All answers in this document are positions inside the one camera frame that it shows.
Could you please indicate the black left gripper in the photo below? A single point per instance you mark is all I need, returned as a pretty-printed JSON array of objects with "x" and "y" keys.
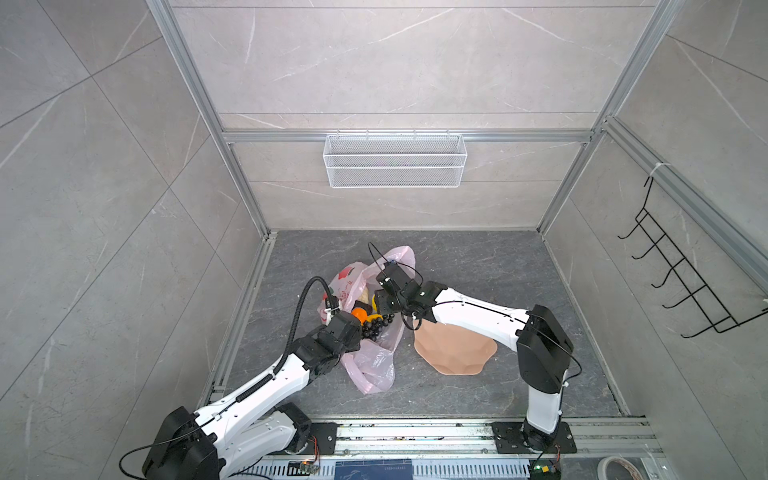
[{"x": 356, "y": 342}]

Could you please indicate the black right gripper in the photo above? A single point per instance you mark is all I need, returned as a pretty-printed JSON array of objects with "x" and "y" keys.
[{"x": 380, "y": 296}]

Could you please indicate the pink plastic bag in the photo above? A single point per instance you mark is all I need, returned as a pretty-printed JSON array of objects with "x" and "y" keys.
[{"x": 371, "y": 368}]

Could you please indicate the pink scalloped plate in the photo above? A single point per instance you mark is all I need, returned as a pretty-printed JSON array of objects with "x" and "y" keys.
[{"x": 453, "y": 350}]

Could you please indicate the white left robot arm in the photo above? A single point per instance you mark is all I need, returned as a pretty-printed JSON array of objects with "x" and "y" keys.
[{"x": 227, "y": 436}]

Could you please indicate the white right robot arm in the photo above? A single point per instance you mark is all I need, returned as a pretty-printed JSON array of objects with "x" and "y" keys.
[{"x": 543, "y": 349}]

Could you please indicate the orange fake orange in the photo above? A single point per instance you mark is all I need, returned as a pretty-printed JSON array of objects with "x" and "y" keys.
[{"x": 361, "y": 314}]

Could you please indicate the black fake grape bunch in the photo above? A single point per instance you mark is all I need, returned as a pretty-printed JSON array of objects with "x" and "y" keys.
[{"x": 373, "y": 332}]

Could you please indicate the blue label plate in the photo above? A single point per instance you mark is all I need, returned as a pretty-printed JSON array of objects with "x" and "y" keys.
[{"x": 380, "y": 469}]

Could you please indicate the white tape roll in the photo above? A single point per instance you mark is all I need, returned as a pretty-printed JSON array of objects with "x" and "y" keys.
[{"x": 615, "y": 467}]

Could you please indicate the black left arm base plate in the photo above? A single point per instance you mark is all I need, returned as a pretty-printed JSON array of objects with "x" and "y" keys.
[{"x": 316, "y": 438}]

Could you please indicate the white wire mesh basket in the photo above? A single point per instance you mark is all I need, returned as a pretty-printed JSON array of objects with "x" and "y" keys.
[{"x": 416, "y": 160}]

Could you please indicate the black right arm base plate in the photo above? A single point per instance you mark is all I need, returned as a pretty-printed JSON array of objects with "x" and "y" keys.
[{"x": 520, "y": 437}]

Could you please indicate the black wire hook rack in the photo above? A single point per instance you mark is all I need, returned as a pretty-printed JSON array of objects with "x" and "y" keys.
[{"x": 679, "y": 266}]

